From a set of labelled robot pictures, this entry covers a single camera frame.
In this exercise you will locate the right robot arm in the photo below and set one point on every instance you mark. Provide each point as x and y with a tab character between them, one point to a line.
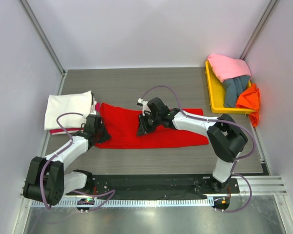
226	138

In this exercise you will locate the pink t shirt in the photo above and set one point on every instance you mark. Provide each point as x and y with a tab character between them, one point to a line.
226	68

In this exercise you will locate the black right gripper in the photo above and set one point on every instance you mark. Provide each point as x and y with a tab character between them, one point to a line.
146	122

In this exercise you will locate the right aluminium corner post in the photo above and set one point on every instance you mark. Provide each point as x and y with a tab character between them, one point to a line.
264	18

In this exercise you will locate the red t shirt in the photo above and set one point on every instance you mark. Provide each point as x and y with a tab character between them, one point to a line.
122	125

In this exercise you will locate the orange t shirt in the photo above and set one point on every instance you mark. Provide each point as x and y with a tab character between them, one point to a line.
250	99

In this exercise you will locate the folded white t shirt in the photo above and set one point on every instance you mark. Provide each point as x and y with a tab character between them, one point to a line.
79	106

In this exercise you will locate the aluminium corner post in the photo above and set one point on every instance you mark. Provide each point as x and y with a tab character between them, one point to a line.
41	34
264	18

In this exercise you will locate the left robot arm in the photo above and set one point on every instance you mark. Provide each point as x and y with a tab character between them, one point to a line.
46	180

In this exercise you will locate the grey t shirt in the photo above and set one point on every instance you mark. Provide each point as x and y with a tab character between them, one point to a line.
234	87

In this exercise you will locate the yellow plastic bin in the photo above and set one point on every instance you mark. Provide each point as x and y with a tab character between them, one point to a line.
217	94

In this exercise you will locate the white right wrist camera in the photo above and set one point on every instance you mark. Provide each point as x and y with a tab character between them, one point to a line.
145	109

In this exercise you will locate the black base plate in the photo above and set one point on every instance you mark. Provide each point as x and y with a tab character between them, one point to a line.
160	187

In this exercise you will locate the left aluminium corner post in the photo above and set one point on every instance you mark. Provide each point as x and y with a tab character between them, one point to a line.
41	34

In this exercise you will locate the aluminium front rail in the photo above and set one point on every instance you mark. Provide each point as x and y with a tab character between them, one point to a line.
259	185

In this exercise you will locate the slotted white cable duct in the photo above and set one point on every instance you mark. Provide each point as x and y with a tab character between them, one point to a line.
79	202

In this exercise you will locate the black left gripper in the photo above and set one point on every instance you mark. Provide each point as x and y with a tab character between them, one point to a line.
106	136

